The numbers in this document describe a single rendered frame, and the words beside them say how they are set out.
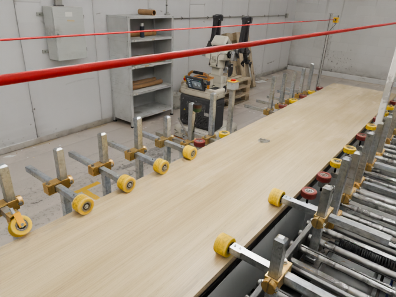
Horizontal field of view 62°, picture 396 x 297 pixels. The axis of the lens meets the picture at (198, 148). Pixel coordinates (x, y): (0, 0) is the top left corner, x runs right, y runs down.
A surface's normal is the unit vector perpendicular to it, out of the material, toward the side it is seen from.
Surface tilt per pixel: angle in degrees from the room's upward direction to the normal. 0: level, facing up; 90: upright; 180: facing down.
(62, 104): 90
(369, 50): 90
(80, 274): 0
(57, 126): 90
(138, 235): 0
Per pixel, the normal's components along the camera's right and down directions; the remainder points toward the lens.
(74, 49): 0.78, 0.29
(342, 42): -0.62, 0.30
